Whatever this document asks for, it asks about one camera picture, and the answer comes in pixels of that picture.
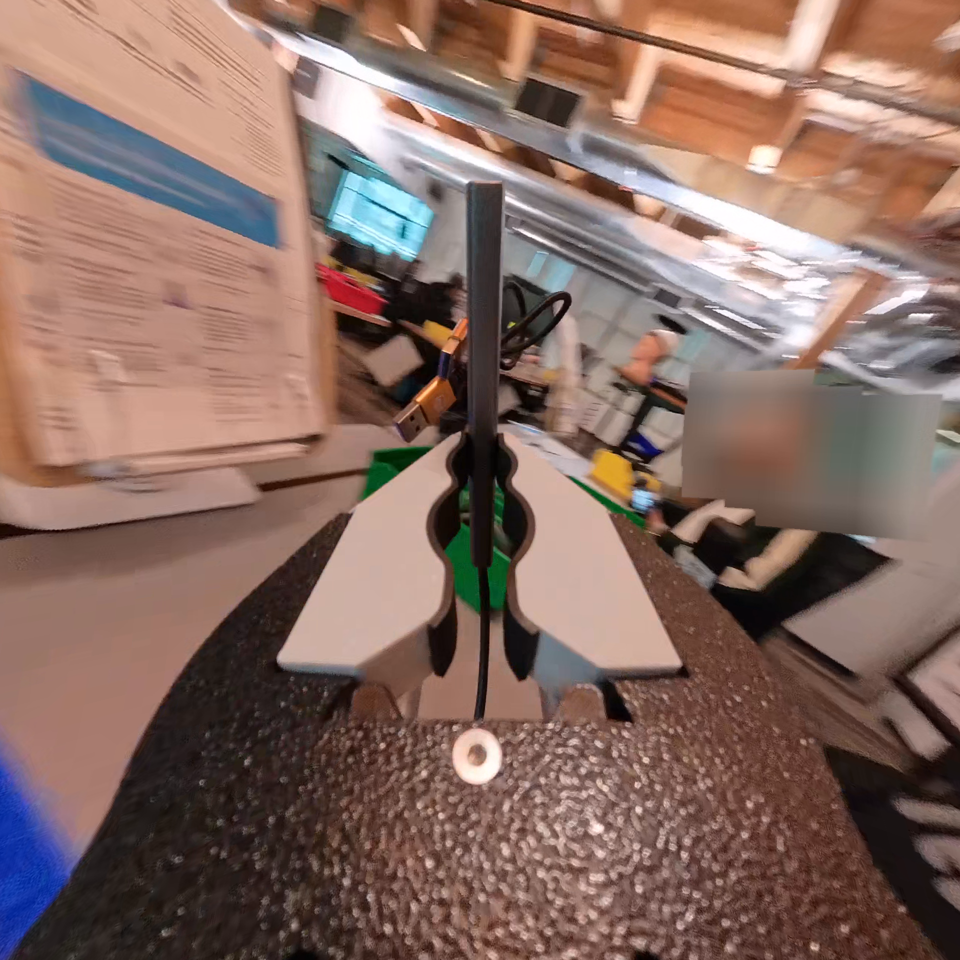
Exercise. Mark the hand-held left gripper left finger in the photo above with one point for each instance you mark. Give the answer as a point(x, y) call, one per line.
point(360, 600)

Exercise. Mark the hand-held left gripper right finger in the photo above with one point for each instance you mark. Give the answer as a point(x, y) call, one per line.
point(592, 600)

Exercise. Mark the green plastic bin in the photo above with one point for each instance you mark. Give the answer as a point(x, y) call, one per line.
point(469, 574)

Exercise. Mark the dark grey slim USB hub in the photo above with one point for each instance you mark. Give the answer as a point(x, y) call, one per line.
point(484, 337)

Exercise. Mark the blue plastic bin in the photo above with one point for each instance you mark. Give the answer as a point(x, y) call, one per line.
point(22, 862)

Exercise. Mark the grey desk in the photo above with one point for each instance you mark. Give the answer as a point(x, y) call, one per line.
point(112, 637)

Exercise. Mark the wooden document stand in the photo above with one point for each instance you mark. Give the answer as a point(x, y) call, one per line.
point(127, 495)

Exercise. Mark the red plastic bin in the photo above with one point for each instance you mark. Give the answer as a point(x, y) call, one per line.
point(349, 289)

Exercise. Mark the silver ventilation duct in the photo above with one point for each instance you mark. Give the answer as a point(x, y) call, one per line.
point(600, 146)

